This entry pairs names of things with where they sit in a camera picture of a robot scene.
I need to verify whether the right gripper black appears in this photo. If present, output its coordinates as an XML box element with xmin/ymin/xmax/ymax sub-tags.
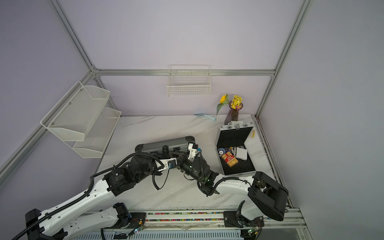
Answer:
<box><xmin>170</xmin><ymin>151</ymin><xmax>204</xmax><ymax>183</ymax></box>

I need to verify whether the dark grey poker case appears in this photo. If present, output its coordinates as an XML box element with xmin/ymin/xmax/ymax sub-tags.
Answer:
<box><xmin>135</xmin><ymin>136</ymin><xmax>196</xmax><ymax>159</ymax></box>

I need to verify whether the silver aluminium poker case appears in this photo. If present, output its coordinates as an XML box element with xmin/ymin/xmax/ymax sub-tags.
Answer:
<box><xmin>216</xmin><ymin>121</ymin><xmax>256</xmax><ymax>176</ymax></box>

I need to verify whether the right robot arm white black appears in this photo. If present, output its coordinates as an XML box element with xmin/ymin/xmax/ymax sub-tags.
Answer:
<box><xmin>176</xmin><ymin>154</ymin><xmax>289</xmax><ymax>222</ymax></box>

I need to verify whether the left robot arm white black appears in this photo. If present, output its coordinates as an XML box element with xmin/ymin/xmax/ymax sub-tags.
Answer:
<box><xmin>14</xmin><ymin>153</ymin><xmax>168</xmax><ymax>240</ymax></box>

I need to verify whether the blue dealer chip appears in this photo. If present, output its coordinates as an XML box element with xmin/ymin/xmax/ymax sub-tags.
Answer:
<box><xmin>218</xmin><ymin>148</ymin><xmax>227</xmax><ymax>156</ymax></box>

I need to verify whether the red playing card box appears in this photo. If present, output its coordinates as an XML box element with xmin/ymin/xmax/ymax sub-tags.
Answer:
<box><xmin>221</xmin><ymin>152</ymin><xmax>239</xmax><ymax>168</ymax></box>

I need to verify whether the white card deck box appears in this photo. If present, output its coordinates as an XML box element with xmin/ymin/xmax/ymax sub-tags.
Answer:
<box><xmin>234</xmin><ymin>147</ymin><xmax>248</xmax><ymax>161</ymax></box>

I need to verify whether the light blue plastic tool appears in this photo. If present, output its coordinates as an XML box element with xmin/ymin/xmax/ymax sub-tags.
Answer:
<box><xmin>195</xmin><ymin>113</ymin><xmax>217</xmax><ymax>121</ymax></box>

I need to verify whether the purple glass vase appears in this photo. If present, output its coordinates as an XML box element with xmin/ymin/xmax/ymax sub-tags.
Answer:
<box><xmin>224</xmin><ymin>101</ymin><xmax>240</xmax><ymax>125</ymax></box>

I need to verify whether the yellow sunflower with leaf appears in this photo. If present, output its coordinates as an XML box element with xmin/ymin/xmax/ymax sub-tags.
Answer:
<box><xmin>216</xmin><ymin>94</ymin><xmax>229</xmax><ymax>115</ymax></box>

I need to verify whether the yellow flower bunch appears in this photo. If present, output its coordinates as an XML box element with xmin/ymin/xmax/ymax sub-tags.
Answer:
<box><xmin>230</xmin><ymin>95</ymin><xmax>243</xmax><ymax>110</ymax></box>

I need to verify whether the white mesh two-tier shelf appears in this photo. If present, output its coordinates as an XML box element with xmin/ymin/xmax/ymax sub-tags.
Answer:
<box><xmin>41</xmin><ymin>82</ymin><xmax>121</xmax><ymax>159</ymax></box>

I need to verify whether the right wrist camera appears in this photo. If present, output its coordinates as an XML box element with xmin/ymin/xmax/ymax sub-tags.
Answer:
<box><xmin>188</xmin><ymin>143</ymin><xmax>200</xmax><ymax>160</ymax></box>

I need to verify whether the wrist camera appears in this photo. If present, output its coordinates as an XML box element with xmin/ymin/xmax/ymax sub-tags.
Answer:
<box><xmin>159</xmin><ymin>158</ymin><xmax>177</xmax><ymax>172</ymax></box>
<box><xmin>188</xmin><ymin>143</ymin><xmax>200</xmax><ymax>160</ymax></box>

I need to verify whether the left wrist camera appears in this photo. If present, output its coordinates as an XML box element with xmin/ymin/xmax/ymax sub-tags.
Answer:
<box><xmin>159</xmin><ymin>158</ymin><xmax>177</xmax><ymax>172</ymax></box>

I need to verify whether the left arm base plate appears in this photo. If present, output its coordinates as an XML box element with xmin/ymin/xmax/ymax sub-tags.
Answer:
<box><xmin>121</xmin><ymin>212</ymin><xmax>147</xmax><ymax>229</ymax></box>

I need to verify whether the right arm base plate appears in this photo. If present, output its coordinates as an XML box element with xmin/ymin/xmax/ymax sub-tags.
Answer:
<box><xmin>223</xmin><ymin>211</ymin><xmax>265</xmax><ymax>228</ymax></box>

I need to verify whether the white wire wall basket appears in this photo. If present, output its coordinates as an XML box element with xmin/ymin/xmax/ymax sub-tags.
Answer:
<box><xmin>167</xmin><ymin>65</ymin><xmax>211</xmax><ymax>97</ymax></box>

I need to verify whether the aluminium frame rail structure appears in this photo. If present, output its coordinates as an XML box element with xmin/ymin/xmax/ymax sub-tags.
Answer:
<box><xmin>1</xmin><ymin>1</ymin><xmax>313</xmax><ymax>187</ymax></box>

